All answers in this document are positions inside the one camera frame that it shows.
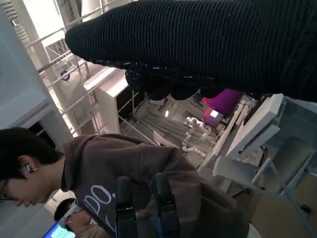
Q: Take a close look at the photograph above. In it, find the person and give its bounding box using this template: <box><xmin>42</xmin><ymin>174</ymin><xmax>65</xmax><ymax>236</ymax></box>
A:
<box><xmin>0</xmin><ymin>127</ymin><xmax>251</xmax><ymax>238</ymax></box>
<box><xmin>53</xmin><ymin>198</ymin><xmax>112</xmax><ymax>238</ymax></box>

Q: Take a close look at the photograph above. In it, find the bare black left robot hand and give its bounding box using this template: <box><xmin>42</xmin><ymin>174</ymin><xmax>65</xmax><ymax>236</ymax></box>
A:
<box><xmin>115</xmin><ymin>172</ymin><xmax>181</xmax><ymax>238</ymax></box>

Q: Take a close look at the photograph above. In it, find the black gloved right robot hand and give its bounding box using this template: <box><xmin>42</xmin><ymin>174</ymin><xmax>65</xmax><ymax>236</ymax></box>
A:
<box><xmin>64</xmin><ymin>0</ymin><xmax>317</xmax><ymax>102</ymax></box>

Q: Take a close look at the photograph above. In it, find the blue lit monitor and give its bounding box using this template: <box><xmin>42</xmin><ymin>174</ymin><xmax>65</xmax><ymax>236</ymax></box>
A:
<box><xmin>43</xmin><ymin>221</ymin><xmax>76</xmax><ymax>238</ymax></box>

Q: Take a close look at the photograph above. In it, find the purple object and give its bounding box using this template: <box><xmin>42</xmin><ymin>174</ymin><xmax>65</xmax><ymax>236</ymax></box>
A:
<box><xmin>202</xmin><ymin>89</ymin><xmax>243</xmax><ymax>127</ymax></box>

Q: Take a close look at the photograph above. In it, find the round blue wall device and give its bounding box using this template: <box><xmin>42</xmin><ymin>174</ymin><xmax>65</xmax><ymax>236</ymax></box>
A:
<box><xmin>60</xmin><ymin>70</ymin><xmax>73</xmax><ymax>82</ymax></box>

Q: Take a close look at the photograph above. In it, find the white VR headset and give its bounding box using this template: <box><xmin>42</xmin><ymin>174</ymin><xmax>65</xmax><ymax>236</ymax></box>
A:
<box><xmin>64</xmin><ymin>198</ymin><xmax>84</xmax><ymax>220</ymax></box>

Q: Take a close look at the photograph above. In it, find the tall white cabinet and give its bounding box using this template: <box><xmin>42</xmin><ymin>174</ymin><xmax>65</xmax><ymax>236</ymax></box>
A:
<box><xmin>83</xmin><ymin>66</ymin><xmax>129</xmax><ymax>136</ymax></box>

